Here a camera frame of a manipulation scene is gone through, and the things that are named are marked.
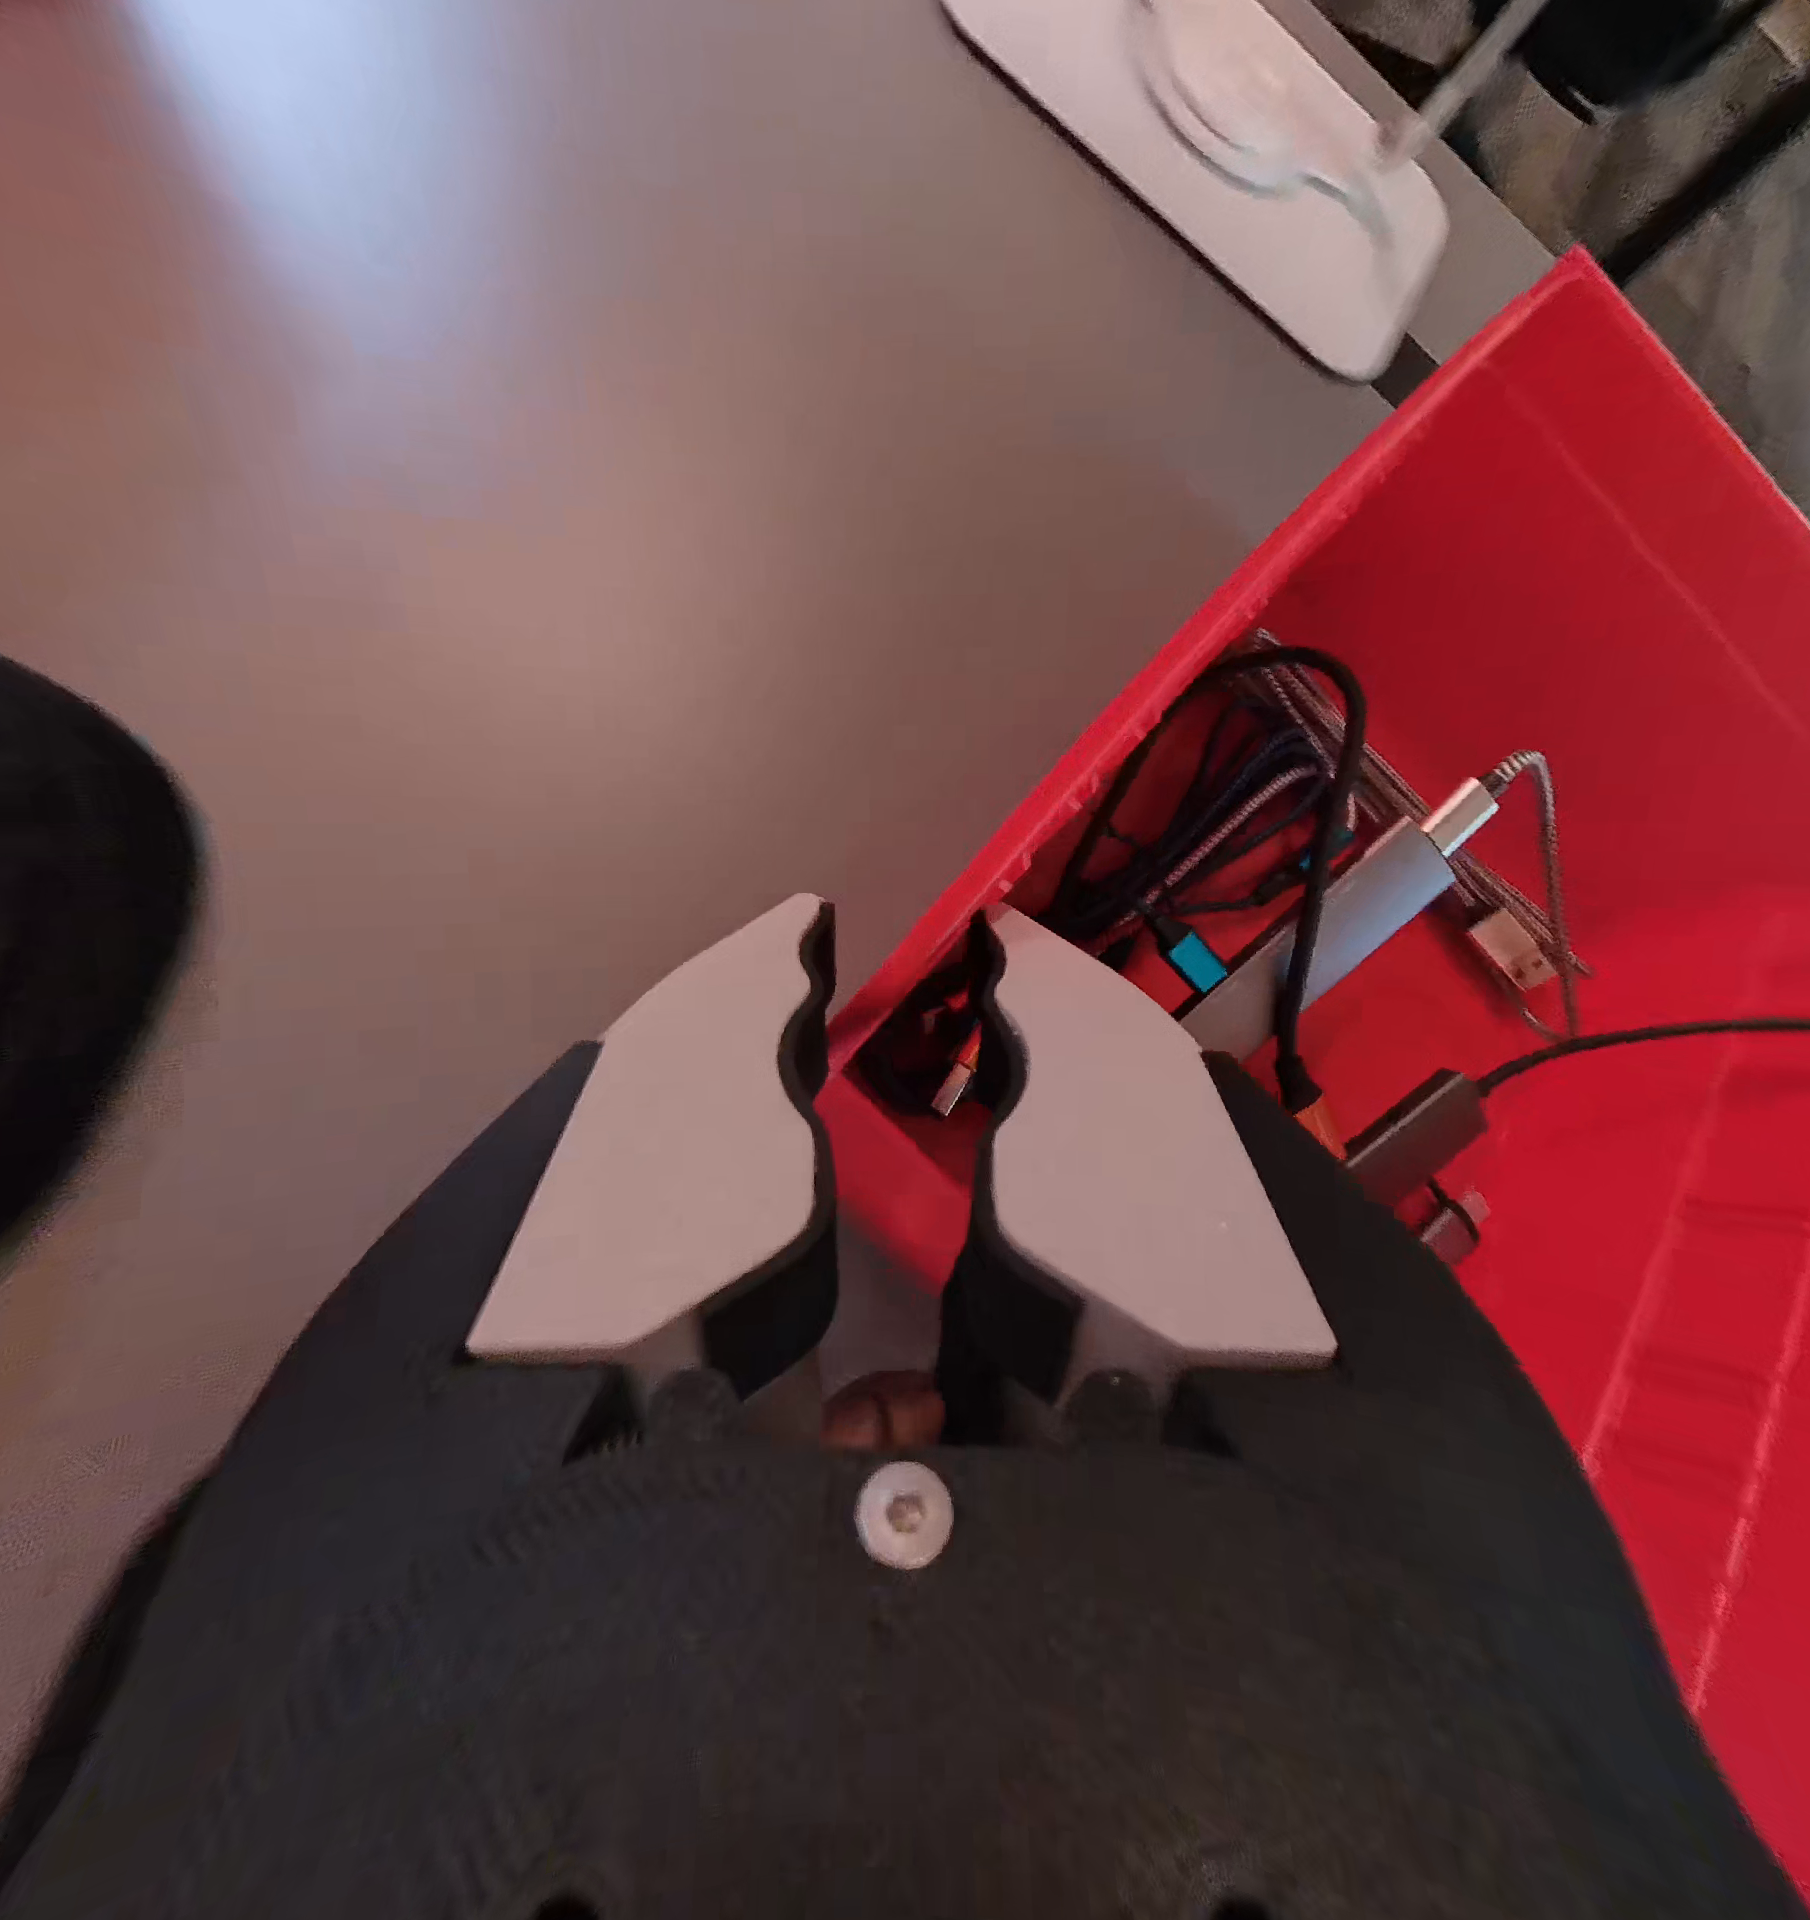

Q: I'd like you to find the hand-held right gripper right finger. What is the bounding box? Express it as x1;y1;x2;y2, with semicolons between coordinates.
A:
936;904;1344;1411

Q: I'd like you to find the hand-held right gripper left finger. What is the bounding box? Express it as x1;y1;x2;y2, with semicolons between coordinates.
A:
462;898;841;1402

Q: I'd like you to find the black cable with orange plugs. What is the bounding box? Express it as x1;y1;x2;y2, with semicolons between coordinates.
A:
904;642;1369;1158

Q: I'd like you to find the dark grey usb hub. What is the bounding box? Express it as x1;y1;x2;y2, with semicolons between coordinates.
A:
1350;1070;1493;1209

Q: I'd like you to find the thick black hub cable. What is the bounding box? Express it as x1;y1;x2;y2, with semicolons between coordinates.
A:
1477;1016;1810;1103

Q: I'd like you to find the red plastic bin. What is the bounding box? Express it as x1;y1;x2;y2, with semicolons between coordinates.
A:
819;243;1810;1920

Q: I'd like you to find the silver usb hub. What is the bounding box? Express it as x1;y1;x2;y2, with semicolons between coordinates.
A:
1175;814;1465;1056

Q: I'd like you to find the braided cable with blue plug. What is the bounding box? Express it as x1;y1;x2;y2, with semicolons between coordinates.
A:
1067;753;1356;995

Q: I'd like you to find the silver braided usb cable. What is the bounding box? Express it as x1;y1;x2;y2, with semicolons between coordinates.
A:
1234;632;1588;1043

